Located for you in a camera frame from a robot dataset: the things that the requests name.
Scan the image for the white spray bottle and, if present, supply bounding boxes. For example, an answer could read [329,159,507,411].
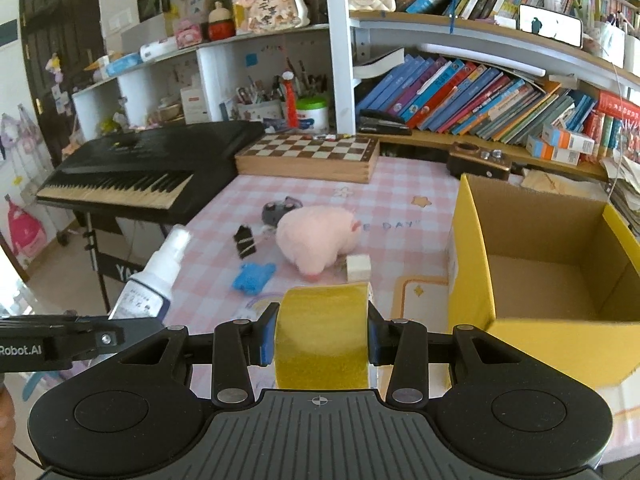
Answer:
[108,226,191,321]

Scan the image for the blue cloth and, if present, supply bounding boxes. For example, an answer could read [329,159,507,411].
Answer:
[232,262,277,296]

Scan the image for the gold tape roll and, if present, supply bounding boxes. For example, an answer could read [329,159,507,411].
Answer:
[273,282,372,391]

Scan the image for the white charger cube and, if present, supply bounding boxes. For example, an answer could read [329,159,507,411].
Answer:
[345,254,372,283]

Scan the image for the black binder clip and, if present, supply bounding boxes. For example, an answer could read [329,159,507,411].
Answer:
[233,224,256,260]

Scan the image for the pink plush pig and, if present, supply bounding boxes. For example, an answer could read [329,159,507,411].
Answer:
[276,206,362,280]

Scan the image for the grey toy truck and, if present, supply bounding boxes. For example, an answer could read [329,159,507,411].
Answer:
[262,196,303,228]

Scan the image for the person left hand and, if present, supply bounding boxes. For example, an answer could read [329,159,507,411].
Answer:
[0,385,16,480]

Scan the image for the pink checkered tablecloth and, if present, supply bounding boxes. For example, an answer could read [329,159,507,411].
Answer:
[106,154,640,461]

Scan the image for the yellow cardboard box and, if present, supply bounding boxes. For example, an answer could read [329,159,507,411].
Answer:
[448,176,639,388]

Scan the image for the black Yamaha keyboard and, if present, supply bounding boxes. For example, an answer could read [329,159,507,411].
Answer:
[36,120,265,226]

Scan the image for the wooden chess board box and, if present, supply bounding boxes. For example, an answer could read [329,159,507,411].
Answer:
[235,133,380,183]

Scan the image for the dark wooden small box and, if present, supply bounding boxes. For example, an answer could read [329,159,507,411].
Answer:
[446,142,512,181]

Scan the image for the black stapler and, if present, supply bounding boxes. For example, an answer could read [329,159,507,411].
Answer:
[356,110,411,136]

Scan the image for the white green jar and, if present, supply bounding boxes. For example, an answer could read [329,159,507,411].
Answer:
[296,96,329,134]

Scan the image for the orange white medicine box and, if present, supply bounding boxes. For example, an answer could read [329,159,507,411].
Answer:
[541,125,594,155]

